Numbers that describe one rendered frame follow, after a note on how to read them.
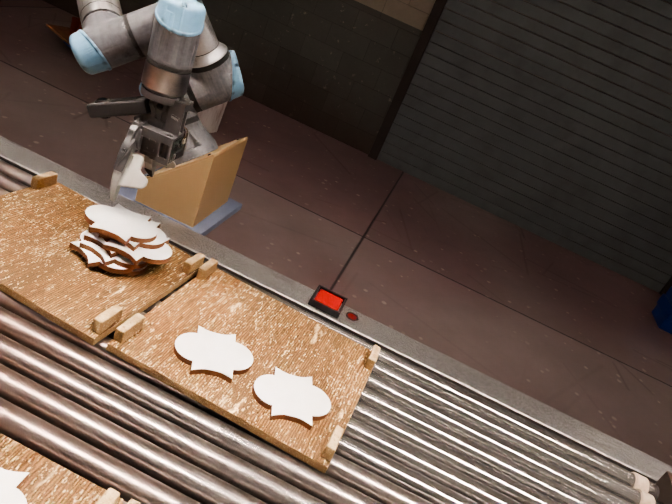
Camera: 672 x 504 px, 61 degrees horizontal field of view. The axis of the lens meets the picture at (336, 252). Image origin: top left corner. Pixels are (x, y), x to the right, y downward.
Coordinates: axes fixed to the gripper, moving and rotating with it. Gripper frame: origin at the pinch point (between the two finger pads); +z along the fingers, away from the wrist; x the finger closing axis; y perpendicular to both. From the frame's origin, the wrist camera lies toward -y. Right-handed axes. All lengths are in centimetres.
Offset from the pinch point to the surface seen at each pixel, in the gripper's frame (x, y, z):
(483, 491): -17, 80, 19
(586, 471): 0, 104, 19
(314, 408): -19, 47, 15
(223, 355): -15.4, 29.2, 15.0
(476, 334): 208, 138, 112
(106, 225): -3.3, -1.3, 7.5
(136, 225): 1.0, 2.6, 7.6
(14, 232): -5.5, -17.4, 15.7
